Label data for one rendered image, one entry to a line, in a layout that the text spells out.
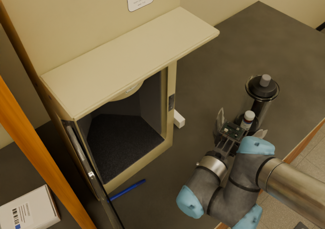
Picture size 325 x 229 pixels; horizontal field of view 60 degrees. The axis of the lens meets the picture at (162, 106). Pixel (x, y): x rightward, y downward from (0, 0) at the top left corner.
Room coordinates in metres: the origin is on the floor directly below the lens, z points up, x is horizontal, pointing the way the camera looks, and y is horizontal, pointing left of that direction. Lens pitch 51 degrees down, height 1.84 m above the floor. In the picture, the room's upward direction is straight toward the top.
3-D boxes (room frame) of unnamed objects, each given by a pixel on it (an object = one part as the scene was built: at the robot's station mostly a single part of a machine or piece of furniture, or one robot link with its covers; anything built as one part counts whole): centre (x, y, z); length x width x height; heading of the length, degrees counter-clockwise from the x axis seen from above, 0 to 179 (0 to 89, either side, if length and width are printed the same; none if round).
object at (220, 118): (0.52, -0.18, 1.14); 0.09 x 0.03 x 0.06; 2
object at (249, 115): (0.62, -0.33, 1.06); 0.11 x 0.11 x 0.21
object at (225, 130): (0.41, -0.18, 1.15); 0.12 x 0.08 x 0.09; 146
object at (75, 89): (0.39, 0.05, 1.46); 0.32 x 0.12 x 0.10; 131
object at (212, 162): (0.35, -0.13, 1.14); 0.08 x 0.05 x 0.08; 56
